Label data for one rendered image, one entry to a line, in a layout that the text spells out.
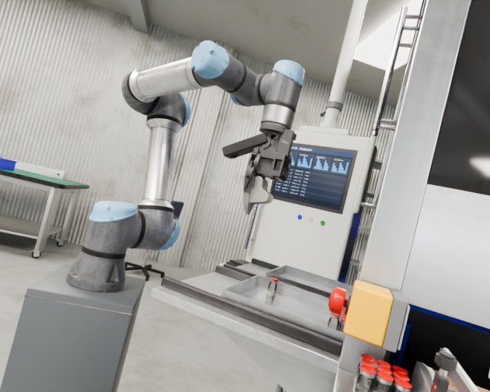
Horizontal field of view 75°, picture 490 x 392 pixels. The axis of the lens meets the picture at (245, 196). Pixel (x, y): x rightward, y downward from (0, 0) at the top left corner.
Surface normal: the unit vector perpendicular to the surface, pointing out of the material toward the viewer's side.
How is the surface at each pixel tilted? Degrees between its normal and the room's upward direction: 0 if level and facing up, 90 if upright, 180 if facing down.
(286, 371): 90
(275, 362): 90
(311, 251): 90
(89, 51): 90
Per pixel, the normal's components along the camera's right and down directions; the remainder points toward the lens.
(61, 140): 0.18, 0.02
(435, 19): -0.34, -0.11
